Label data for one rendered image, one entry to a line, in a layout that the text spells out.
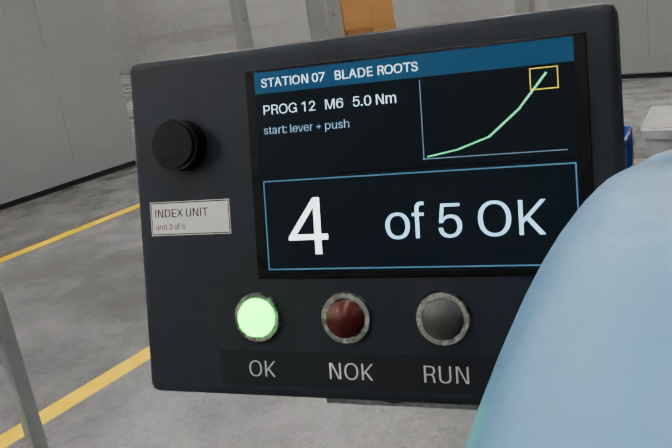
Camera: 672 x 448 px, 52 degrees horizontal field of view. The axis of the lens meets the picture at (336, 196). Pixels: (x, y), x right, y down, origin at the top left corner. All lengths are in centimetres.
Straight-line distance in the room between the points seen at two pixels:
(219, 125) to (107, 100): 646
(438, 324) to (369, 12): 826
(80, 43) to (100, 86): 42
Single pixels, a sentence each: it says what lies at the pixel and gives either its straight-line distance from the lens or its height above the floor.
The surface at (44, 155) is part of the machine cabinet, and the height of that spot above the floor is 34.
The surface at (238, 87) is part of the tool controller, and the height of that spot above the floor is 124.
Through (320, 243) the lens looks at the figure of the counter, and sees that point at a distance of 36.
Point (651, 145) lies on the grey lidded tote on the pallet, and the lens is 363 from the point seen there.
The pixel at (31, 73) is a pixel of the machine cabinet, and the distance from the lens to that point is 645.
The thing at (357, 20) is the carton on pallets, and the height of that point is 98.
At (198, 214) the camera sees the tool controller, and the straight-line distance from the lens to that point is 39.
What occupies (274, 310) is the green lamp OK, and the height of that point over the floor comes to 112.
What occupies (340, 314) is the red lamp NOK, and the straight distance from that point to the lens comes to 36.
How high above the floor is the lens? 127
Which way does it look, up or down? 16 degrees down
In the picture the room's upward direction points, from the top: 8 degrees counter-clockwise
